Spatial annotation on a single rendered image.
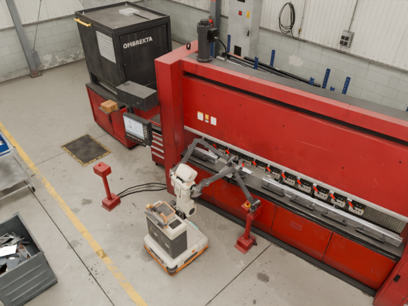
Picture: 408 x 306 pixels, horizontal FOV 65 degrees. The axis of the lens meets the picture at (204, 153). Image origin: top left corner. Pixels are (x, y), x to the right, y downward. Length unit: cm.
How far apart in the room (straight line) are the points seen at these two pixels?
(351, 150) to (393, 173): 42
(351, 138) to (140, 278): 304
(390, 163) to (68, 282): 398
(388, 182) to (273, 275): 189
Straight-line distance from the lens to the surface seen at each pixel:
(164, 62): 404
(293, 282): 458
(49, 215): 559
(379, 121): 332
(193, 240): 443
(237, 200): 460
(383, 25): 736
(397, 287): 436
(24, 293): 458
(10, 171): 615
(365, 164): 361
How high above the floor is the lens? 386
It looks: 39 degrees down
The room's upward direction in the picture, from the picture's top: straight up
